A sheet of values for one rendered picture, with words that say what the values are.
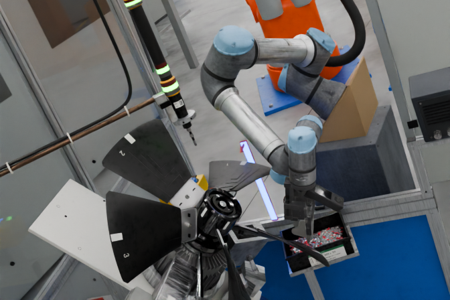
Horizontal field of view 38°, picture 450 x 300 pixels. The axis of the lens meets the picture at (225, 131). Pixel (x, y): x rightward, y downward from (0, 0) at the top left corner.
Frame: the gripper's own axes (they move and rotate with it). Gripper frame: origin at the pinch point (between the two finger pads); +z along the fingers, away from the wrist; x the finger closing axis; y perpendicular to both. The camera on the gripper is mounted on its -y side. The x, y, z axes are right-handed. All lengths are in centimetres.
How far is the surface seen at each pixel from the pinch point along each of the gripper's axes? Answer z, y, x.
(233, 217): -15.6, 19.2, 14.3
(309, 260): 15.8, 1.9, -9.4
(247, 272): 9.3, 18.3, 6.8
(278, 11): 43, 68, -361
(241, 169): -11.8, 23.9, -17.8
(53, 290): 28, 88, 3
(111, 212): -29, 44, 34
